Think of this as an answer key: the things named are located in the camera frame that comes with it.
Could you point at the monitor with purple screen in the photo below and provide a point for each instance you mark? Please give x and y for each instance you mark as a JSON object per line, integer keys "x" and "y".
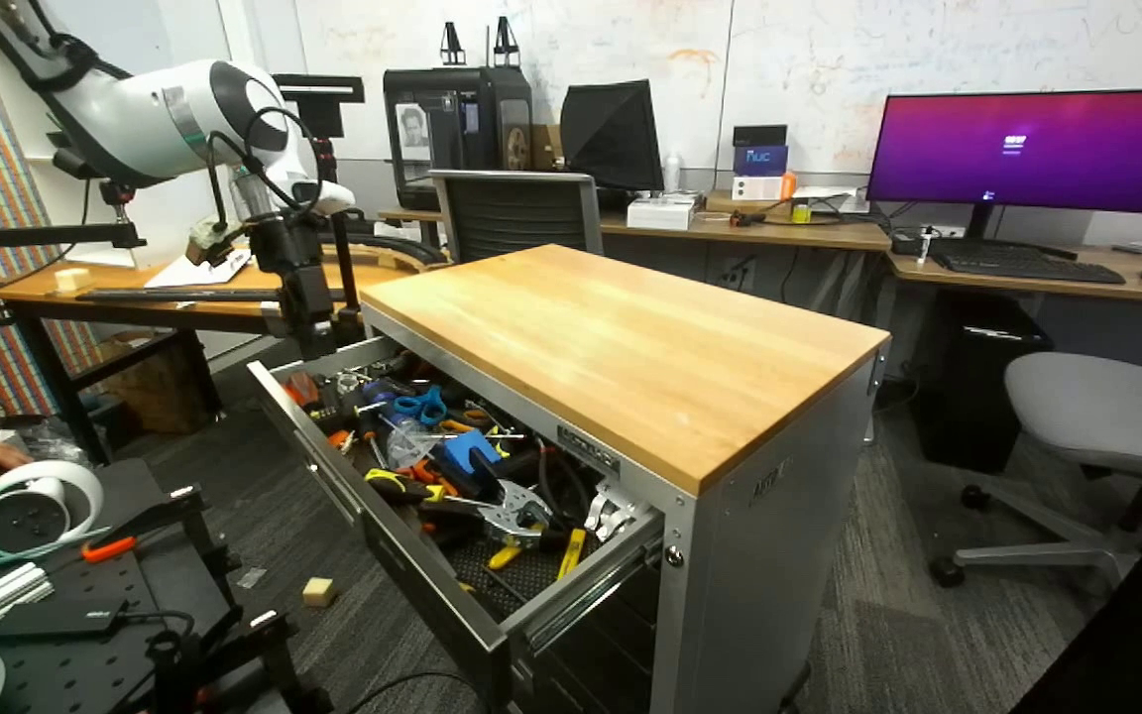
{"x": 1031, "y": 148}

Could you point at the grey workbench with wooden top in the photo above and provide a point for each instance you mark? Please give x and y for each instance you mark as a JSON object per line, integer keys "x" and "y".
{"x": 650, "y": 357}

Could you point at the black metal tripod stand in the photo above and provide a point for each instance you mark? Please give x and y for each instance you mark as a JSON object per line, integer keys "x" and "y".
{"x": 41, "y": 241}

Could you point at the black perforated board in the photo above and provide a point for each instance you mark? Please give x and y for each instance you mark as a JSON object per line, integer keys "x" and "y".
{"x": 79, "y": 620}

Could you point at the small wooden block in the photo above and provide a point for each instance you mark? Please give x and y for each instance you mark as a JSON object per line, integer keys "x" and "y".
{"x": 318, "y": 594}

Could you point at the yellow black hand tool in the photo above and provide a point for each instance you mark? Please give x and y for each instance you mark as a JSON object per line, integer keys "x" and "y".
{"x": 574, "y": 553}

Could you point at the black mesh office chair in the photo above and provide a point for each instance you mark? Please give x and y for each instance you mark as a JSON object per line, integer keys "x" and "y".
{"x": 513, "y": 221}

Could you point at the grey metal tool drawer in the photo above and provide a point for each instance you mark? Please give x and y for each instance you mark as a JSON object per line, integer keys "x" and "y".
{"x": 374, "y": 530}

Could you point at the yellow ball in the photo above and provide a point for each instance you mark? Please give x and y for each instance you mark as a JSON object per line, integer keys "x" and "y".
{"x": 801, "y": 211}

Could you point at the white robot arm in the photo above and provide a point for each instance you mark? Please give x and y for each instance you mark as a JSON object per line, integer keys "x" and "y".
{"x": 159, "y": 122}

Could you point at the white metal bracket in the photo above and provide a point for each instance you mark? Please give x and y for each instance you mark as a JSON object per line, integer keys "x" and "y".
{"x": 611, "y": 514}

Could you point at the white paper sheet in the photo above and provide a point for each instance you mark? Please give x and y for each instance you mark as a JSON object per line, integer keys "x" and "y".
{"x": 201, "y": 271}

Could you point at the white flat box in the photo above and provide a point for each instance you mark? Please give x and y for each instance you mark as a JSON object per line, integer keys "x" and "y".
{"x": 658, "y": 211}

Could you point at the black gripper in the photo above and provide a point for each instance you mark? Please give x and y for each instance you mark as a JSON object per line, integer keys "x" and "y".
{"x": 291, "y": 263}

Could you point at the black waste bin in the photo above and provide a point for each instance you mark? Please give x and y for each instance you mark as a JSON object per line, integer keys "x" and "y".
{"x": 981, "y": 382}

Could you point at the grey fabric office chair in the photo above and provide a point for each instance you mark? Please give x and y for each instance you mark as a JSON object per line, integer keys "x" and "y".
{"x": 1110, "y": 416}

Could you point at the long wooden office desk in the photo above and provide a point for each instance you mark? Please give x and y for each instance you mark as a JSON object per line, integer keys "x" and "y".
{"x": 782, "y": 241}

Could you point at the cardboard box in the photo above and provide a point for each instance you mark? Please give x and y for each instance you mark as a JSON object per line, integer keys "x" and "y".
{"x": 166, "y": 391}

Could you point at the black camera on stand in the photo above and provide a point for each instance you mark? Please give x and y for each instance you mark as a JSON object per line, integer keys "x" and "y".
{"x": 318, "y": 92}

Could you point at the blue block tool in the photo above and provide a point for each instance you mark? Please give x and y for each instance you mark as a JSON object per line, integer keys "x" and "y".
{"x": 470, "y": 452}

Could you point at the wooden side table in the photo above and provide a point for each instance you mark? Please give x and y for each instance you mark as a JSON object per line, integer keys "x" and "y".
{"x": 120, "y": 296}

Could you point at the black keyboard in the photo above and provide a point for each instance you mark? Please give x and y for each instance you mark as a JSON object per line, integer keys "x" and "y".
{"x": 1027, "y": 263}

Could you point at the small blue screen box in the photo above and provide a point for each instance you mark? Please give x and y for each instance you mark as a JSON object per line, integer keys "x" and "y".
{"x": 757, "y": 148}

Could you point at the black monitor back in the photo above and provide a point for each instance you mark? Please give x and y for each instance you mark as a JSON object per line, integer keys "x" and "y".
{"x": 611, "y": 132}

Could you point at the black printer cabinet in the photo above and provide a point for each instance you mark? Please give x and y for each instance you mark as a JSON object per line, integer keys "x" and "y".
{"x": 453, "y": 132}

